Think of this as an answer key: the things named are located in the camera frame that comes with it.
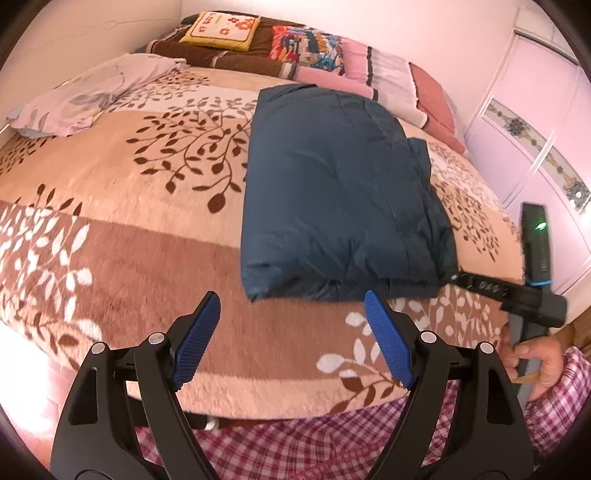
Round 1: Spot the yellow floral cushion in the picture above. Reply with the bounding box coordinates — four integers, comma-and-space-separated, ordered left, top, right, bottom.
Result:
179, 11, 262, 51

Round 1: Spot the pink striped pillow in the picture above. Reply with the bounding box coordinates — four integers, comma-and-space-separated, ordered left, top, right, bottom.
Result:
295, 39, 428, 125

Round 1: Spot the dark blue puffer jacket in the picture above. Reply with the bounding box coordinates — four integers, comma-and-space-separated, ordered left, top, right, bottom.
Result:
240, 84, 462, 303

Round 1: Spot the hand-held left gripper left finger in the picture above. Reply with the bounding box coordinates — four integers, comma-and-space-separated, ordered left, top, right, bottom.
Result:
50, 291, 221, 480

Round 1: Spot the person's plaid clothing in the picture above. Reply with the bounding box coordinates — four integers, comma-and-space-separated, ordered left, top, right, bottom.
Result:
134, 397, 532, 480

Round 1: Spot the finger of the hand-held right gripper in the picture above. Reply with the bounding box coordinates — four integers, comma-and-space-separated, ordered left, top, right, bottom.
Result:
450, 272, 509, 301

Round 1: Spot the pale wardrobe with ornate trim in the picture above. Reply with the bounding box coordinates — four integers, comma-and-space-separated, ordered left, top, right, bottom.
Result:
464, 18, 591, 296

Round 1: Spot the white floral pillow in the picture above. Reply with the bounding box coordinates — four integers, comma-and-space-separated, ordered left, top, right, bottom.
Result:
7, 53, 190, 138

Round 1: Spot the person's right forearm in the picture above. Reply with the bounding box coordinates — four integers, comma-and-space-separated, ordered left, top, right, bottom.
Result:
524, 346, 591, 457

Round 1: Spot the salmon pink pillow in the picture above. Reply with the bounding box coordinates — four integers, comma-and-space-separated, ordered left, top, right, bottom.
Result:
409, 62, 468, 155

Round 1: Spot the colourful patterned cushion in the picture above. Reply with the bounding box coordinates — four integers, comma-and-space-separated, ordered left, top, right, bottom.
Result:
268, 25, 347, 77

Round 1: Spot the leaf-print beige blanket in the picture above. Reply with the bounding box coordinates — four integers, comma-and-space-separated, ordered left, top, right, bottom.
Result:
0, 65, 532, 416

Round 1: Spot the person's right hand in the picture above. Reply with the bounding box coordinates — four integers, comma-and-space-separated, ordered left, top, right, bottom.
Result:
501, 323, 566, 402

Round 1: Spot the brown striped bedding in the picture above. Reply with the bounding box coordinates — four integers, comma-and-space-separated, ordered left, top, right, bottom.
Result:
136, 14, 305, 81

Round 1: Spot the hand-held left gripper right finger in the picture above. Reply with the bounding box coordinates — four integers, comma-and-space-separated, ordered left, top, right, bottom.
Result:
364, 290, 539, 480

